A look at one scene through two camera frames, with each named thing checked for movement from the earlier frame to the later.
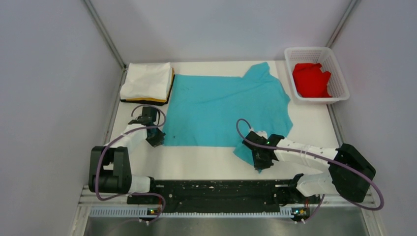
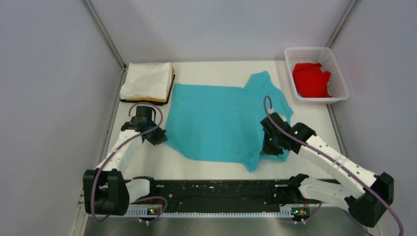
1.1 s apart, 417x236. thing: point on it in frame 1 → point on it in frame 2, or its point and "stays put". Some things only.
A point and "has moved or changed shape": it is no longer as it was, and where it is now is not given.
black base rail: x=214 y=196 stays put
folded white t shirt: x=152 y=80 stays put
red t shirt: x=311 y=81 stays put
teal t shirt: x=218 y=111 has moved or changed shape
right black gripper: x=259 y=165 → x=267 y=150
